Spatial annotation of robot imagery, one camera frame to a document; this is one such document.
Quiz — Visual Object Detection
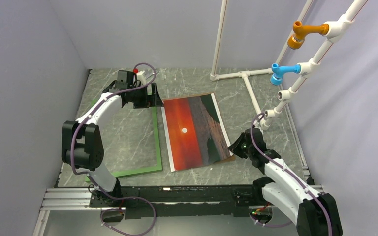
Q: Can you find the white PVC pipe rack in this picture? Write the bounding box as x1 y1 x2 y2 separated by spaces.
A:
209 0 367 131

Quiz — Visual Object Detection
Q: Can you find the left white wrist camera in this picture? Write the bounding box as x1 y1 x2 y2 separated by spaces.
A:
133 68 147 85

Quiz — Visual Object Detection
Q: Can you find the purple cable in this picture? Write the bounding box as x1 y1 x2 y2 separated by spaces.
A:
249 113 334 236
69 62 158 236

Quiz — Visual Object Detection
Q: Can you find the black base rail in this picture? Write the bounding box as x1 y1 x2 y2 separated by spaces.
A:
89 184 269 219

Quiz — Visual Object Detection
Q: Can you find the red sunset photo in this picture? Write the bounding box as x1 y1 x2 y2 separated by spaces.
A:
161 93 233 172

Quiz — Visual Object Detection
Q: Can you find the orange pipe fitting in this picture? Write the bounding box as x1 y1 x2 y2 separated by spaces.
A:
287 21 329 50

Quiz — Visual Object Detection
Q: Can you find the aluminium extrusion frame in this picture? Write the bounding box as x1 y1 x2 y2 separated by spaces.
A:
41 185 320 233

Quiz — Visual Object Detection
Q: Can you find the green wooden photo frame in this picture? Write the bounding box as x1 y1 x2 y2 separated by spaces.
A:
100 104 162 186

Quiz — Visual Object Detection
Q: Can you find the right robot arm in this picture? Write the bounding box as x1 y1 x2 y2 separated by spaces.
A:
228 127 343 236

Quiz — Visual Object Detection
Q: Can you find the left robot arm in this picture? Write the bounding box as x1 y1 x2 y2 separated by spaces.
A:
61 68 164 207

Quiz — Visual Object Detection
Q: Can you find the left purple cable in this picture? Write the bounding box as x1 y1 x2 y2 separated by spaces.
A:
69 62 158 236

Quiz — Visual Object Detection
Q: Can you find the blue pipe fitting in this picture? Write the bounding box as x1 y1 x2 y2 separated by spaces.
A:
270 63 301 85

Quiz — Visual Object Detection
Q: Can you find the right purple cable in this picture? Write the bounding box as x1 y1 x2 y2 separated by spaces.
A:
249 113 334 236

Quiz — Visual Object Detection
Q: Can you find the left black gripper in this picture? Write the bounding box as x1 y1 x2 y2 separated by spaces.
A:
128 83 164 109

